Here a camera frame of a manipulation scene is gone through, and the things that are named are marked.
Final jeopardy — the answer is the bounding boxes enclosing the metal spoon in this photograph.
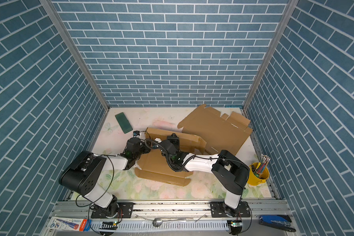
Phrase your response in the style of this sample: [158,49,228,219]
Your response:
[135,216,207,228]

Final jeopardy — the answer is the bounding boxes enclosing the green sponge block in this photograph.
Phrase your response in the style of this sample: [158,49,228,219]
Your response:
[115,112,133,134]

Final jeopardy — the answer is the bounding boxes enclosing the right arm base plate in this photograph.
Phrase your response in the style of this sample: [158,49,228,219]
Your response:
[209,201,251,218]

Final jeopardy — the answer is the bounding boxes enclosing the cardboard box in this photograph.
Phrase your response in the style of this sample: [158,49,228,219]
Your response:
[134,128,207,186]
[178,104,253,155]

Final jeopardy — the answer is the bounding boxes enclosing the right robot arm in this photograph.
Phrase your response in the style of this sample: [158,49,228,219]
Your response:
[152,133,250,217]

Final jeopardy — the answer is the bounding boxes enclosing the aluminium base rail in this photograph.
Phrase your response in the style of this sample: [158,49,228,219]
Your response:
[42,198,299,236]

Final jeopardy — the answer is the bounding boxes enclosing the white printed package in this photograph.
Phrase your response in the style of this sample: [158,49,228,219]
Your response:
[46,217,91,232]

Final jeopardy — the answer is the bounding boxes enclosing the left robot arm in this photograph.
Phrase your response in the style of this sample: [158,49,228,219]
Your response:
[59,137,150,218]

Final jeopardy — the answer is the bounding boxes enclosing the white slotted cable duct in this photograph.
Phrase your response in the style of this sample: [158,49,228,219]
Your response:
[90,220,229,233]

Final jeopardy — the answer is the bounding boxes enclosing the blue black pliers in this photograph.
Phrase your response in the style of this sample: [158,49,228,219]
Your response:
[259,215,296,233]

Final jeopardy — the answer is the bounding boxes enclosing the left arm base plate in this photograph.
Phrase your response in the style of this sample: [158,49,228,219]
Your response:
[90,202,134,219]

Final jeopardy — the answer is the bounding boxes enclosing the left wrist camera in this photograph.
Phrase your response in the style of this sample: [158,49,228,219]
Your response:
[133,131,141,138]

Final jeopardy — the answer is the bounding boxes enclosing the yellow pencil cup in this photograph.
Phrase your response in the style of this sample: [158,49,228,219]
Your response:
[247,155,270,186]

